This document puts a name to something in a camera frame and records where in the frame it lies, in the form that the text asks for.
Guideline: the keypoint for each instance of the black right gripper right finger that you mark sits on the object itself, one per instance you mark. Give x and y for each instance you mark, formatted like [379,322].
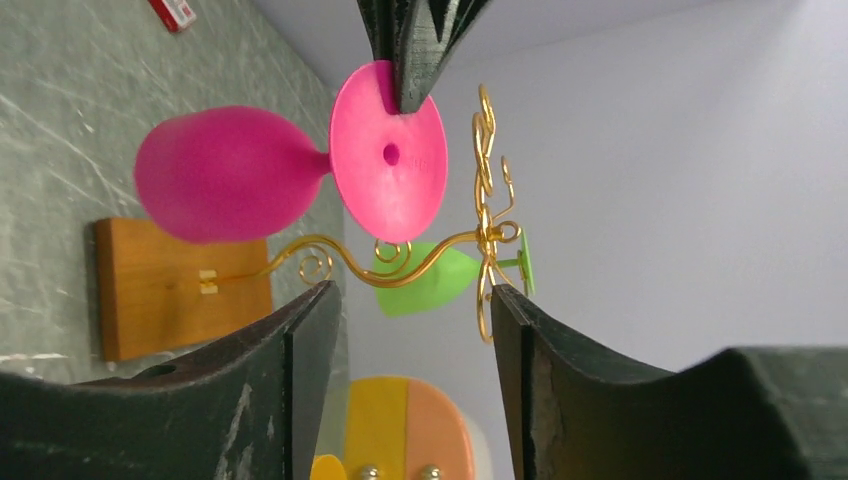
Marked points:
[576,409]

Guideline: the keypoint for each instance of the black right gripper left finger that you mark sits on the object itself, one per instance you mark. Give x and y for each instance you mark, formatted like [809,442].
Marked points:
[247,406]

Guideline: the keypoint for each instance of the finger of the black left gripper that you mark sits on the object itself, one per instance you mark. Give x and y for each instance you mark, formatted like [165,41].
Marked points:
[379,23]
[426,33]

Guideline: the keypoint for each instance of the magenta plastic wine glass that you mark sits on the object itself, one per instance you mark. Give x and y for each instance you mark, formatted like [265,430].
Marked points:
[241,173]

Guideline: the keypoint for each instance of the green plastic wine glass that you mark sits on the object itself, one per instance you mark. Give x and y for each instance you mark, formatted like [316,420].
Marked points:
[447,277]

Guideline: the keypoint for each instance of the round pastel drawer cabinet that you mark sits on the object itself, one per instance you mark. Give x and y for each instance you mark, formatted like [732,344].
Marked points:
[405,428]

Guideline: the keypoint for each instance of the small red white box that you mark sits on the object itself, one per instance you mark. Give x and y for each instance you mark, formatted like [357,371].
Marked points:
[175,15]

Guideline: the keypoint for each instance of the gold wire wine glass rack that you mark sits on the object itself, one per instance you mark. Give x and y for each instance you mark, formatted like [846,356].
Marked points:
[157,292]

